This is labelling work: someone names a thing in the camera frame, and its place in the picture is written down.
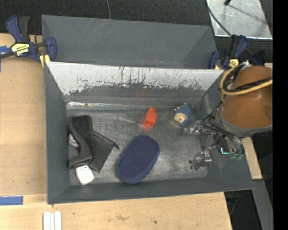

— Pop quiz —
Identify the orange-red plastic bottle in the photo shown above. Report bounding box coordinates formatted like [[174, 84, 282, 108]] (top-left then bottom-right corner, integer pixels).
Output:
[[142, 107, 158, 129]]

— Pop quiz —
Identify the grey metal bin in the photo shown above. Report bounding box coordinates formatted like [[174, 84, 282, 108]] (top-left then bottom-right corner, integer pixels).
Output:
[[41, 14, 255, 205]]

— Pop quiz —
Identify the blue toy animal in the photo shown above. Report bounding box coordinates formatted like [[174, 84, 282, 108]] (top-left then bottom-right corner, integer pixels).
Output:
[[173, 103, 193, 127]]

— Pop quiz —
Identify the white round object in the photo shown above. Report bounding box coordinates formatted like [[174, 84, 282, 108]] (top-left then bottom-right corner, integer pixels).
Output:
[[69, 133, 80, 148]]

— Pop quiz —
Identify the white rounded square box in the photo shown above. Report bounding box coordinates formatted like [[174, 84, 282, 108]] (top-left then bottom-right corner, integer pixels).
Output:
[[75, 165, 95, 185]]

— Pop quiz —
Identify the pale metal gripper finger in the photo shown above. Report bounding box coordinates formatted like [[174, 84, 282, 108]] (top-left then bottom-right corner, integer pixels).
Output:
[[188, 150, 213, 171], [183, 121, 209, 136]]

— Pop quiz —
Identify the pale wood flat board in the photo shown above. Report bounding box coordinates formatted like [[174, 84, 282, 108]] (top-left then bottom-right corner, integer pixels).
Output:
[[0, 56, 49, 196]]

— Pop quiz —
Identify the dark blue oval sponge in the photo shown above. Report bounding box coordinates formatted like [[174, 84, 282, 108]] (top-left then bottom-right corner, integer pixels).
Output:
[[116, 134, 161, 184]]

